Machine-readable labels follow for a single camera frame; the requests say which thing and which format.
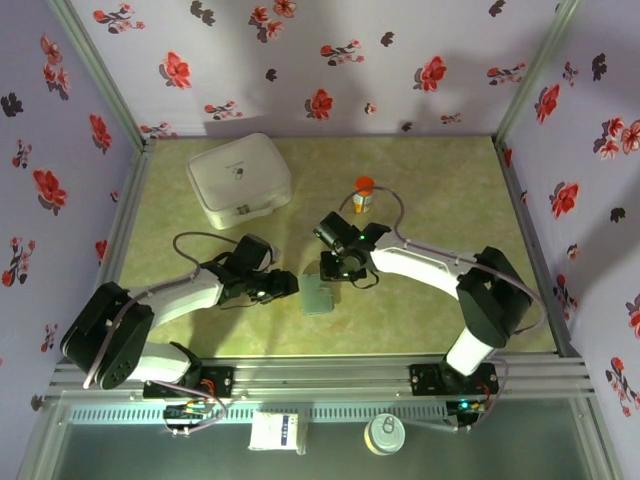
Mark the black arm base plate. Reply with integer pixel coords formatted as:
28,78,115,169
409,363,499,399
143,366,235,400

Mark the grey slotted cable duct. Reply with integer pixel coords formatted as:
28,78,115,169
67,403,451,426

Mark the aluminium corner post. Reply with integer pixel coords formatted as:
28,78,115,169
494,0,586,144
47,0,151,146

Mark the small controller board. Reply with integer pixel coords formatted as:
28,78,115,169
447,397,486,431
164,399,211,436

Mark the pale green card holder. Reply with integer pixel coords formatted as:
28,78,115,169
299,273,337,317

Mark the lavender arm cable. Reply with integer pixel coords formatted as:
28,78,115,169
338,184,547,336
81,230,241,390

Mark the aluminium side rail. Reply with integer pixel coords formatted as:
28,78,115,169
493,137,584,357
82,138,157,361

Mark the white power supply box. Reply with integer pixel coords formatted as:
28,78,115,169
248,409,307,455

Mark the orange capped pill bottle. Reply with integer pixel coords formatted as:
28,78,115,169
352,175,376,215

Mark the lavender right arm cable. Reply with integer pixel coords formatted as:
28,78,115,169
338,184,547,336

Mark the lavender base cable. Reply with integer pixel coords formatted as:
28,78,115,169
449,355,511,432
166,384,229,437

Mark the aluminium cross rail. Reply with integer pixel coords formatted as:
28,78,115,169
43,352,597,401

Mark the lavender left arm cable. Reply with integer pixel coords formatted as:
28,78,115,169
81,230,241,390

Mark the white plastic medicine box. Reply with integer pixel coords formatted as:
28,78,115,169
185,132,294,231

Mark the silver tin can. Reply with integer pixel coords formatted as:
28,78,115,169
363,412,405,457

